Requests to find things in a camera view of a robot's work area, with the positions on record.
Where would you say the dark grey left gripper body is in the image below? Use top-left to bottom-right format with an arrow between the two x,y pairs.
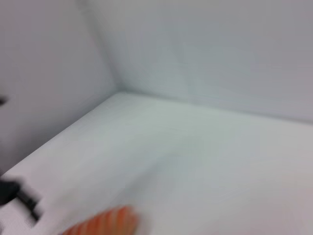
0,176 -> 21,207

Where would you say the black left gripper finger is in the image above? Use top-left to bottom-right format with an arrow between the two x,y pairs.
15,187 -> 41,221

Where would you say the orange striped toy bread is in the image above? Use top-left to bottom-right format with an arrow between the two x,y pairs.
62,205 -> 139,235

